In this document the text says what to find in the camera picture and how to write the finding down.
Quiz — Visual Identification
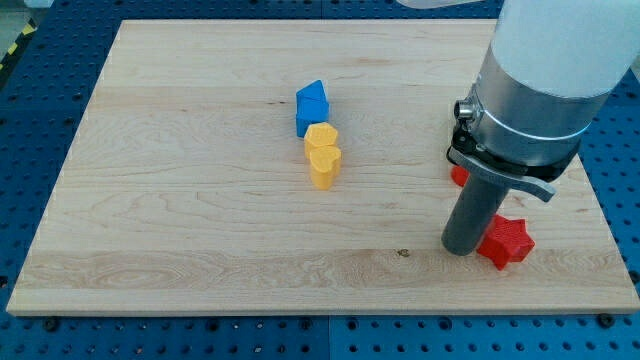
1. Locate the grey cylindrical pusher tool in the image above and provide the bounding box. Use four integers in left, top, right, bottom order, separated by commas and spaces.
441, 175, 508, 256

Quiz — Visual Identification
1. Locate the red star block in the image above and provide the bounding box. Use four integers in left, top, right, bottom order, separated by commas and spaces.
476, 214, 535, 271

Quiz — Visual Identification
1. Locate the wooden board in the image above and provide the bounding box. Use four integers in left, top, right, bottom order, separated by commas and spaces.
7, 20, 639, 317

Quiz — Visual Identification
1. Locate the blue triangle block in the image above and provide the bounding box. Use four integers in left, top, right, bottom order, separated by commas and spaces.
296, 80, 327, 102

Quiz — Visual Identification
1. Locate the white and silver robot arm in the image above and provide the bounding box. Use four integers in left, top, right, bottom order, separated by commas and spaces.
448, 0, 639, 201

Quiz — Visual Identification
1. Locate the yellow hexagon block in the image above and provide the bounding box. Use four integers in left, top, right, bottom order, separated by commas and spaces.
304, 122, 339, 159

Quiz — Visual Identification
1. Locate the blue cube block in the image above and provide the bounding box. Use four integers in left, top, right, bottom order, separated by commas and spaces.
296, 98, 330, 138

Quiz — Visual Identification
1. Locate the yellow heart block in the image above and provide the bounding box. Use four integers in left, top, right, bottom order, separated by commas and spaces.
309, 146, 342, 190

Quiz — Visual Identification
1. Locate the red circle block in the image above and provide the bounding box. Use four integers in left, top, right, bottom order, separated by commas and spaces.
450, 165, 470, 187

